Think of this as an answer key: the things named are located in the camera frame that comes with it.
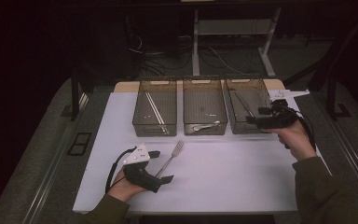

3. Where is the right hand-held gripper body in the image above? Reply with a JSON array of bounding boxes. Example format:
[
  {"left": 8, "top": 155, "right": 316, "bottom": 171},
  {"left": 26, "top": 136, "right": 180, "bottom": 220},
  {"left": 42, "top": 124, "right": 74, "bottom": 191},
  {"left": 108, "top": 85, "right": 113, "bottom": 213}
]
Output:
[{"left": 255, "top": 89, "right": 310, "bottom": 130}]

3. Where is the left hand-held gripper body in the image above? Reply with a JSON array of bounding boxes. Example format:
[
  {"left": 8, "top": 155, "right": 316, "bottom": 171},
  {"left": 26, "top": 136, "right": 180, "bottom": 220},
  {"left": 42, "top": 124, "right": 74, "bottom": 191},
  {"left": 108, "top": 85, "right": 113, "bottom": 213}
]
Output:
[{"left": 123, "top": 143, "right": 162, "bottom": 194}]

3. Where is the metal table knife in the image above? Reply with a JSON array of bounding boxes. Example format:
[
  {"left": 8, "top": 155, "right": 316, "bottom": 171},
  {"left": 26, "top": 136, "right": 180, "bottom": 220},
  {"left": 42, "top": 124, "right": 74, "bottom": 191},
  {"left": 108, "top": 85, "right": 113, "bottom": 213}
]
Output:
[{"left": 234, "top": 91, "right": 255, "bottom": 119}]

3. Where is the smoky transparent plastic bin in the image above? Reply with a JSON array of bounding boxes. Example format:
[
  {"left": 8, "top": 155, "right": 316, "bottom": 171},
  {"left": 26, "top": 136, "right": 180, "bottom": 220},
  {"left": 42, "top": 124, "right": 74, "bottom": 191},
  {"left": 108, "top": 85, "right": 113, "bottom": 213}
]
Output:
[
  {"left": 182, "top": 77, "right": 229, "bottom": 136},
  {"left": 131, "top": 78, "right": 178, "bottom": 137},
  {"left": 223, "top": 77, "right": 281, "bottom": 135}
]

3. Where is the metal fork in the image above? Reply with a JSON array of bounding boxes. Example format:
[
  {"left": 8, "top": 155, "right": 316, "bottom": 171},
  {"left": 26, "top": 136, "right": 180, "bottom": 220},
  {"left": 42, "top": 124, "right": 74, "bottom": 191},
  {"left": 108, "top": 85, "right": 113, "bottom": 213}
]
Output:
[{"left": 155, "top": 139, "right": 185, "bottom": 179}]

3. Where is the white ceramic spoon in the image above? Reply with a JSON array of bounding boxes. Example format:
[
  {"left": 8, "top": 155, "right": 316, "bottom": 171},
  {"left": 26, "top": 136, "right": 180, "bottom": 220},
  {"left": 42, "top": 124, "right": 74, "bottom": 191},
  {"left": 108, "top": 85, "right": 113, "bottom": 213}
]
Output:
[{"left": 192, "top": 120, "right": 222, "bottom": 133}]

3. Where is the person's right hand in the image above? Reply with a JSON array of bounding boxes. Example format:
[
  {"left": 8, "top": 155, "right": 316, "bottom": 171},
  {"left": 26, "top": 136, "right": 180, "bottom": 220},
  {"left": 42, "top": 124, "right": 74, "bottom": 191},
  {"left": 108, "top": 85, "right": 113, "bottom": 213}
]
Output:
[{"left": 265, "top": 119, "right": 318, "bottom": 162}]

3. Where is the person's left hand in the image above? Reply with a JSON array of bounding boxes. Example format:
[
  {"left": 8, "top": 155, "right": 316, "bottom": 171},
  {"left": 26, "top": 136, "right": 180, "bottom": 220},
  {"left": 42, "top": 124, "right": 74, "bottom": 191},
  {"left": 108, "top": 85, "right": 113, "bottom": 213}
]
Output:
[{"left": 106, "top": 169, "right": 147, "bottom": 203}]

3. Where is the black metal stand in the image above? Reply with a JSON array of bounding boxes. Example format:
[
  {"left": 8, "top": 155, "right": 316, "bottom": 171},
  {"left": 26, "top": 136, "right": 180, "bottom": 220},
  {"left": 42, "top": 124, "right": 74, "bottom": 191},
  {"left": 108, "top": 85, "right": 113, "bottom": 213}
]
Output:
[{"left": 325, "top": 74, "right": 352, "bottom": 121}]

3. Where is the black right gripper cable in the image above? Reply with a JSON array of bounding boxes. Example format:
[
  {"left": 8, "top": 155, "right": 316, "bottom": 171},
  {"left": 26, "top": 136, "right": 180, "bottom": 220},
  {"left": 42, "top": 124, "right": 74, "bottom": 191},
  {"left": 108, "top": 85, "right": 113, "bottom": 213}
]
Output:
[{"left": 287, "top": 105, "right": 317, "bottom": 152}]

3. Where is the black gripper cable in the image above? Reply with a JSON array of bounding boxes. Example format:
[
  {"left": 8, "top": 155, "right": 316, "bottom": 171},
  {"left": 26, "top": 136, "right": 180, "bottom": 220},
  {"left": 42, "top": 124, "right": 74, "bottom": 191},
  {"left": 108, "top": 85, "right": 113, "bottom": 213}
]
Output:
[
  {"left": 104, "top": 146, "right": 138, "bottom": 194},
  {"left": 287, "top": 105, "right": 317, "bottom": 152}
]

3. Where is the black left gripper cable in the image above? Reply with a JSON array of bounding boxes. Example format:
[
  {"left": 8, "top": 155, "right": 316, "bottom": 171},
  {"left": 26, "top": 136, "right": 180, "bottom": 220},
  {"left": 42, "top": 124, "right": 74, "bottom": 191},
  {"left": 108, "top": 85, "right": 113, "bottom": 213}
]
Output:
[{"left": 104, "top": 146, "right": 138, "bottom": 194}]

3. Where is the white floor cable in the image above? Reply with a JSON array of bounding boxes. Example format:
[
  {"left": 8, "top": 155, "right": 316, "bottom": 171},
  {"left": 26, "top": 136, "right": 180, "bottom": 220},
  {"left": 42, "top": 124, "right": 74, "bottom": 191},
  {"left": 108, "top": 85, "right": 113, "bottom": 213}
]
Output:
[{"left": 208, "top": 46, "right": 248, "bottom": 77}]

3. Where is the metal floor rail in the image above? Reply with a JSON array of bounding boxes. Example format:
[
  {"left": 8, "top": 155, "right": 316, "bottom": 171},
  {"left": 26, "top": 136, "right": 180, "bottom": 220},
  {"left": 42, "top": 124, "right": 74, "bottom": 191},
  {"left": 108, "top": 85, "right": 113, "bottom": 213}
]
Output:
[
  {"left": 21, "top": 92, "right": 90, "bottom": 224},
  {"left": 321, "top": 113, "right": 358, "bottom": 202}
]

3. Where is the white metal desk frame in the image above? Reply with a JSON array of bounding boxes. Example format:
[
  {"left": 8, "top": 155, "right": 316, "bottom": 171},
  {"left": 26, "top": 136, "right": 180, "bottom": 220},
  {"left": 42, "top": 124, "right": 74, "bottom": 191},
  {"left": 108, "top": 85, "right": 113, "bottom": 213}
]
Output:
[{"left": 191, "top": 7, "right": 283, "bottom": 78}]

